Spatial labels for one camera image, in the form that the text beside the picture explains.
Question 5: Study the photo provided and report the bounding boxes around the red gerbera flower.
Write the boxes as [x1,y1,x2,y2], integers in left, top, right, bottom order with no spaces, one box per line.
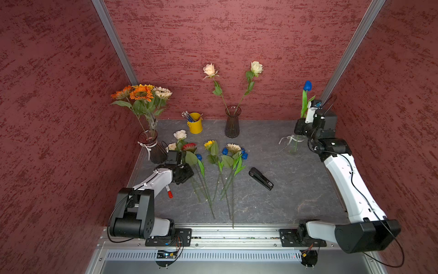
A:
[182,143,216,219]

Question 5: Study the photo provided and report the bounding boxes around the cream rose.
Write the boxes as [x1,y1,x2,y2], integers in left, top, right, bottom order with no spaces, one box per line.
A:
[237,61,263,107]
[167,143,177,151]

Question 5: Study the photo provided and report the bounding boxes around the white rose top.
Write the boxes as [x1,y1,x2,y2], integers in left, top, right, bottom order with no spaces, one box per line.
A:
[173,130,187,141]

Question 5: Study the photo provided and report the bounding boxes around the white rose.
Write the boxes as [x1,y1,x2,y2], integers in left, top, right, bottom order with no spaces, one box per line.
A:
[173,130,187,141]
[203,63,229,113]

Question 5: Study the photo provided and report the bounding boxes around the cream gerbera flower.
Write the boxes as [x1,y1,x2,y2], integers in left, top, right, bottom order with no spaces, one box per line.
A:
[152,87,172,116]

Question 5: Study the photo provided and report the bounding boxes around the orange gerbera flower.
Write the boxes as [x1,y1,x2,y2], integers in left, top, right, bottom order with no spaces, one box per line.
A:
[111,86,146,132]

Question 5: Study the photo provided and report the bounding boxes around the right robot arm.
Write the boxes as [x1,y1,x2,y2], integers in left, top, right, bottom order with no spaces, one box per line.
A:
[294,107,401,253]

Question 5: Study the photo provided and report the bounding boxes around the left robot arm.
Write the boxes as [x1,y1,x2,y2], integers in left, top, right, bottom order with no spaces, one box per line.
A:
[107,151,194,242]

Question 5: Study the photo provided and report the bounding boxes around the red white marker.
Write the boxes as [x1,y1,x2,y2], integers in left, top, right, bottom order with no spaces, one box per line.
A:
[165,186,173,199]

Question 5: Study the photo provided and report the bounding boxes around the clear glass vase with ribbon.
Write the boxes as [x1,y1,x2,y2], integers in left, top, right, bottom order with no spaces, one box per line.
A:
[278,134,306,154]

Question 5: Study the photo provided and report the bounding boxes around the yellow pen cup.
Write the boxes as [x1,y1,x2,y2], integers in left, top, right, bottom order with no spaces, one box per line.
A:
[187,113,203,134]

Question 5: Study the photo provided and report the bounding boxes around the left dark glass vase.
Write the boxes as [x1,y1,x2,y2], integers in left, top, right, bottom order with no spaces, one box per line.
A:
[138,130,167,164]

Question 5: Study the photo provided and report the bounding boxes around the pens in cup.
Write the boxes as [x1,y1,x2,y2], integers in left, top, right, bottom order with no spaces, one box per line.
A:
[181,111,196,123]

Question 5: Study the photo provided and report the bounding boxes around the middle dark ribbed vase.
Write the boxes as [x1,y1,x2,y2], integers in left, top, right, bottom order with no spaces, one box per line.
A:
[225,106,241,138]

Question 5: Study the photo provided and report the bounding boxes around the black stapler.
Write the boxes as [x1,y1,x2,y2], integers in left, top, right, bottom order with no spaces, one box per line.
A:
[249,167,274,191]

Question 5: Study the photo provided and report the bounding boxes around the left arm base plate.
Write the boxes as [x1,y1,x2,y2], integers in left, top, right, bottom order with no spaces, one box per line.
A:
[145,228,192,248]

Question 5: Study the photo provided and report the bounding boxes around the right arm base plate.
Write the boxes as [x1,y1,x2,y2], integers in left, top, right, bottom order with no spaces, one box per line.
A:
[279,227,327,248]

